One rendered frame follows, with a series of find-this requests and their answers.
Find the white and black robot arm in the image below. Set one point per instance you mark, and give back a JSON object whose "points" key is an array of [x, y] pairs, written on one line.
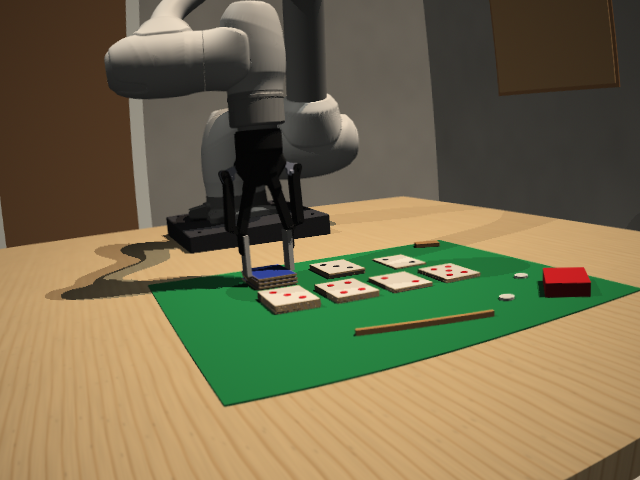
{"points": [[164, 59]]}

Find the brown wooden stick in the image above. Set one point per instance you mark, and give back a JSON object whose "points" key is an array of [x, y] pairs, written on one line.
{"points": [[423, 323]]}

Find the green felt mat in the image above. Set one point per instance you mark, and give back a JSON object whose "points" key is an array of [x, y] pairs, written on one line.
{"points": [[247, 353]]}

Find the red rectangular block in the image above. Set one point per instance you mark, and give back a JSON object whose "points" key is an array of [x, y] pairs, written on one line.
{"points": [[566, 282]]}

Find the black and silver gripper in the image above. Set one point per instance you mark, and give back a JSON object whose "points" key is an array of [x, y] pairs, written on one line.
{"points": [[257, 168]]}

